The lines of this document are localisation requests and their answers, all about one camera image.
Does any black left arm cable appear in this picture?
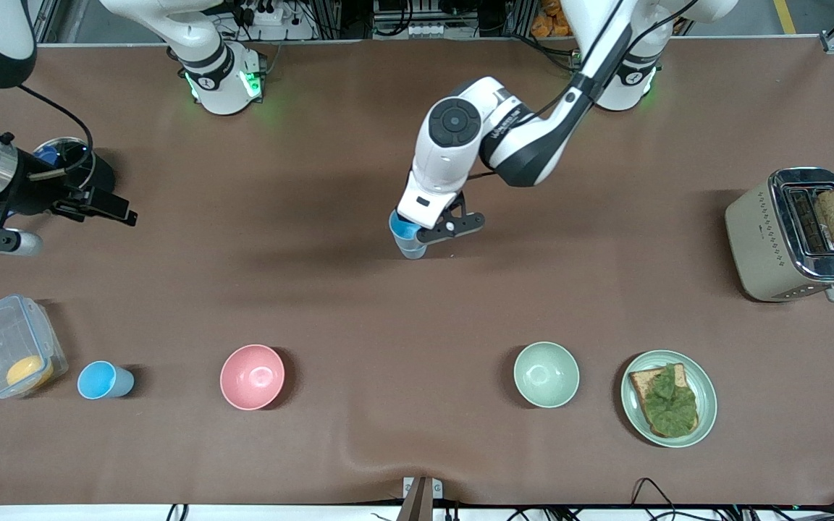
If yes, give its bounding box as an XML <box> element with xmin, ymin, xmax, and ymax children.
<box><xmin>469</xmin><ymin>0</ymin><xmax>702</xmax><ymax>179</ymax></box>

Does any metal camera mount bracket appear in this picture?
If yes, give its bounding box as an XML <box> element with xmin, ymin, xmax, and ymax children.
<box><xmin>401</xmin><ymin>476</ymin><xmax>444</xmax><ymax>521</ymax></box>

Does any pale green bowl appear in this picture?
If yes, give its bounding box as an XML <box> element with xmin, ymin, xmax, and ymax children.
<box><xmin>513</xmin><ymin>342</ymin><xmax>581</xmax><ymax>409</ymax></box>

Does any black saucepan with blue handle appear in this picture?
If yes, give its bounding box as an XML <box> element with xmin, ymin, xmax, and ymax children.
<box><xmin>30</xmin><ymin>136</ymin><xmax>117</xmax><ymax>212</ymax></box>

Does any glass lid with blue knob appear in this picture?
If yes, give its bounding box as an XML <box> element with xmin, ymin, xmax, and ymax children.
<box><xmin>32</xmin><ymin>137</ymin><xmax>96</xmax><ymax>190</ymax></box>

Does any yellow orange food piece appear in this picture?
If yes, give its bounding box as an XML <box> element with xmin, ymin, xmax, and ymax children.
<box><xmin>6</xmin><ymin>355</ymin><xmax>54</xmax><ymax>388</ymax></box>

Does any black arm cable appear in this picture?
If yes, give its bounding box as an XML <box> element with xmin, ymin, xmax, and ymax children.
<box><xmin>469</xmin><ymin>0</ymin><xmax>702</xmax><ymax>179</ymax></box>
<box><xmin>0</xmin><ymin>81</ymin><xmax>96</xmax><ymax>190</ymax></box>

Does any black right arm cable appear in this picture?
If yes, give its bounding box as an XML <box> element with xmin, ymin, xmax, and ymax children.
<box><xmin>0</xmin><ymin>81</ymin><xmax>96</xmax><ymax>190</ymax></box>

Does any bread slice under lettuce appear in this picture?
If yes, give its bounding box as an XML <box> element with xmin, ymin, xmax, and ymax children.
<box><xmin>628</xmin><ymin>363</ymin><xmax>700</xmax><ymax>439</ymax></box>

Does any black cable loop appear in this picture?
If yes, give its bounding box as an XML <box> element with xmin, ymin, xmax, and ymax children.
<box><xmin>630</xmin><ymin>477</ymin><xmax>680</xmax><ymax>521</ymax></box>

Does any pink bowl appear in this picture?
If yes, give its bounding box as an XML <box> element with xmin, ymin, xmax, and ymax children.
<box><xmin>219</xmin><ymin>344</ymin><xmax>286</xmax><ymax>411</ymax></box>

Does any pale green plate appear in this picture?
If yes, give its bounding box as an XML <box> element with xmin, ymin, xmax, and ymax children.
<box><xmin>620</xmin><ymin>350</ymin><xmax>717</xmax><ymax>449</ymax></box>

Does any bag of bread buns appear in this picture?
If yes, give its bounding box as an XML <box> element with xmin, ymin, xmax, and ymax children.
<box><xmin>531</xmin><ymin>0</ymin><xmax>571</xmax><ymax>39</ymax></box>

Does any beige chrome toaster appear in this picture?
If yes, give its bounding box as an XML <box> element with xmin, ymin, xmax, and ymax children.
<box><xmin>725</xmin><ymin>168</ymin><xmax>834</xmax><ymax>303</ymax></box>

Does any light blue plastic cup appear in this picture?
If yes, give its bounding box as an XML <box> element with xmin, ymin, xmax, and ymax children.
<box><xmin>389</xmin><ymin>209</ymin><xmax>426</xmax><ymax>244</ymax></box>
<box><xmin>395</xmin><ymin>234</ymin><xmax>429</xmax><ymax>261</ymax></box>
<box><xmin>77</xmin><ymin>360</ymin><xmax>135</xmax><ymax>400</ymax></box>

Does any green lettuce leaf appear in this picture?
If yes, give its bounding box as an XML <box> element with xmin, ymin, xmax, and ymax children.
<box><xmin>641</xmin><ymin>364</ymin><xmax>699</xmax><ymax>437</ymax></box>

